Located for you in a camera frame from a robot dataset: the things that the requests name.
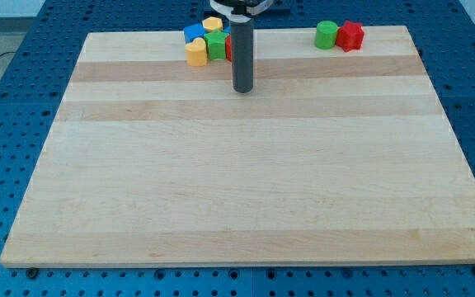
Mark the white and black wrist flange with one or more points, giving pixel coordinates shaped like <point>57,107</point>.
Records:
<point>240,10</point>

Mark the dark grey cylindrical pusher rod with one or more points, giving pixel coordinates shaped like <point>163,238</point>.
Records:
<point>242,46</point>

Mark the green star block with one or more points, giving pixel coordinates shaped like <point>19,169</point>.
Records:
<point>216,44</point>

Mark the red star block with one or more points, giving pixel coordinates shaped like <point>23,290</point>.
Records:
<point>350,36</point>

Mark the red block behind rod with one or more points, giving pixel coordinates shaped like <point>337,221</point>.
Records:
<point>228,48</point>

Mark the yellow hexagon block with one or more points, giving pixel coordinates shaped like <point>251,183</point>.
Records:
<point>212,23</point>

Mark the blue cube block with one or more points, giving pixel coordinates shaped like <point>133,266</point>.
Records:
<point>193,31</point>

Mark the yellow heart block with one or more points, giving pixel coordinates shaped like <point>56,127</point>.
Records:
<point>196,53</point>

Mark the green cylinder block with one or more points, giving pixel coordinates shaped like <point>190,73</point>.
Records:
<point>326,33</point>

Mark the light wooden board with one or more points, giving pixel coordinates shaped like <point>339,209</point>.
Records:
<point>333,159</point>

